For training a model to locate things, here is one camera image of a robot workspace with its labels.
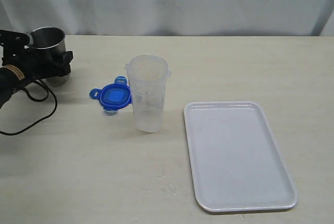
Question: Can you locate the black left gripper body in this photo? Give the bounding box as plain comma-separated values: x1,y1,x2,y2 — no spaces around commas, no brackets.
0,29,71,84

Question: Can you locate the stainless steel cup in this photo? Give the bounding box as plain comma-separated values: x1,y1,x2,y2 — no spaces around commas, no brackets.
30,27,71,87

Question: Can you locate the blue plastic container lid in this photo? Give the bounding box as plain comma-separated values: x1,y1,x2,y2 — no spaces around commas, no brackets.
89,76,132,114

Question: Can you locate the clear plastic tea bottle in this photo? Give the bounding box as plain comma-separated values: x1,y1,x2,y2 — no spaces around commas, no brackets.
125,55,171,133

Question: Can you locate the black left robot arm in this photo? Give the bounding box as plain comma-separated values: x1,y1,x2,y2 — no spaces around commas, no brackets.
1,27,73,105

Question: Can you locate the white backdrop cloth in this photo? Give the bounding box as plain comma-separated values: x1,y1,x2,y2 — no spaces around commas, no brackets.
1,0,333,36

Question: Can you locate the white plastic tray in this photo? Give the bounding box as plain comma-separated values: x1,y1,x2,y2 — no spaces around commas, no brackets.
184,101,298,213

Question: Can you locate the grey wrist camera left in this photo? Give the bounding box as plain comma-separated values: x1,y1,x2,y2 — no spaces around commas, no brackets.
26,33,33,47

